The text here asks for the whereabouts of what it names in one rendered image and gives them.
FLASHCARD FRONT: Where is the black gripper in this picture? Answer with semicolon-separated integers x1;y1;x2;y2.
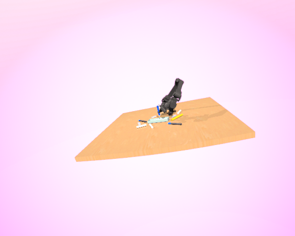
158;100;170;113

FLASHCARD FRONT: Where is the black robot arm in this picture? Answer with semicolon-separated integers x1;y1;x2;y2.
160;78;184;114

